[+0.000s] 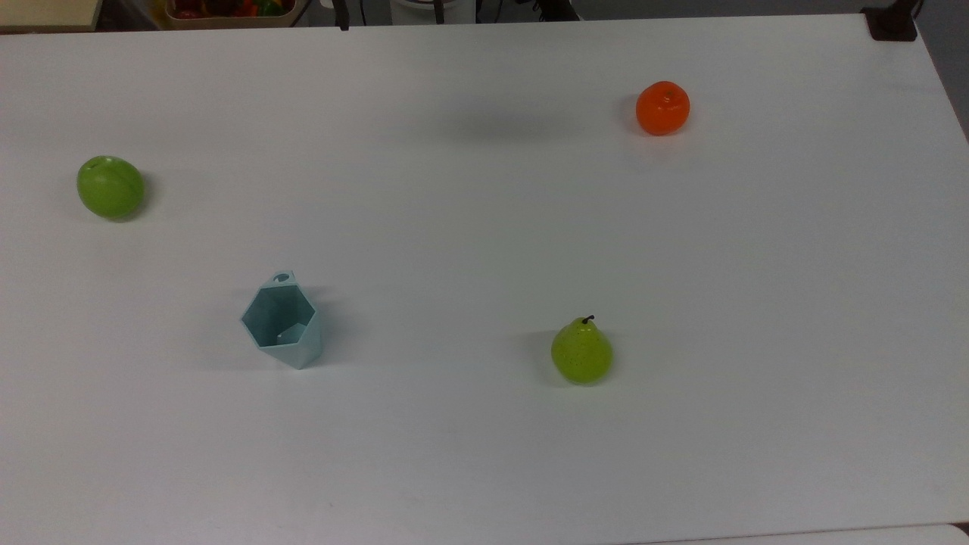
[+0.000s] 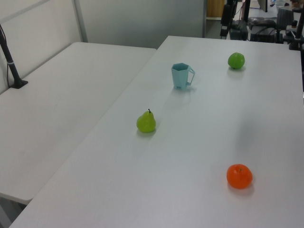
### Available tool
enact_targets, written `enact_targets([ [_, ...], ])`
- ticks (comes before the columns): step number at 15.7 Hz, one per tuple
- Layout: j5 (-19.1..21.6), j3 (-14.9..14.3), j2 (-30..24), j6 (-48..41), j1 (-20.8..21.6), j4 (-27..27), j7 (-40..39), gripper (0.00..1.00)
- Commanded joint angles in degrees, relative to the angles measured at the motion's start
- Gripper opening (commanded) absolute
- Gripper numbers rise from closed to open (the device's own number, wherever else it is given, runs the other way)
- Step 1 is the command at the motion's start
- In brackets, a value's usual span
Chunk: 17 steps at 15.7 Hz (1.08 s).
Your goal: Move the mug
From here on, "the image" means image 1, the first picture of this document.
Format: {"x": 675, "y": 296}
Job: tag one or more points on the green apple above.
{"x": 110, "y": 189}

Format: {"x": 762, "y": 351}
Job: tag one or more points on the thin black pole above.
{"x": 342, "y": 14}

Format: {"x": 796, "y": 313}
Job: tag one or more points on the orange fruit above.
{"x": 662, "y": 110}

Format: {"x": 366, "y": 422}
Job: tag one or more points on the black table clamp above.
{"x": 892, "y": 23}

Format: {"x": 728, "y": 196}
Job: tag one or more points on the light blue faceted mug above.
{"x": 301, "y": 344}

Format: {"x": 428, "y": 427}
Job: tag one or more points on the light wooden board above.
{"x": 45, "y": 14}

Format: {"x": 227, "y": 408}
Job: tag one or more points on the beige basket of toy fruit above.
{"x": 227, "y": 14}

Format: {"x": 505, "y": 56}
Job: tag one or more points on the green pear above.
{"x": 581, "y": 354}

